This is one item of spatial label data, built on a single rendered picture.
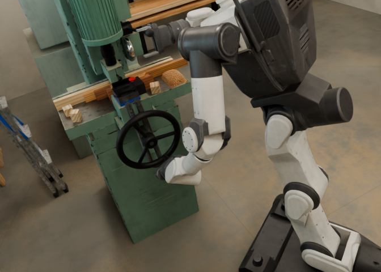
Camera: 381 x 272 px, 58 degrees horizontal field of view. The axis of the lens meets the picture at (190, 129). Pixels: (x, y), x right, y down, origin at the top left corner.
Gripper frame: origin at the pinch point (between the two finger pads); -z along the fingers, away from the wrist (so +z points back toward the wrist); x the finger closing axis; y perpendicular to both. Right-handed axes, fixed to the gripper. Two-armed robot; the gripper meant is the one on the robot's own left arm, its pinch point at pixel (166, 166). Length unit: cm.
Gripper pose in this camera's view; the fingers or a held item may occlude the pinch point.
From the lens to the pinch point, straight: 148.8
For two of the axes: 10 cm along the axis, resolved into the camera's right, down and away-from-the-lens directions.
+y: -6.0, -7.6, -2.4
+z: 3.2, 0.4, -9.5
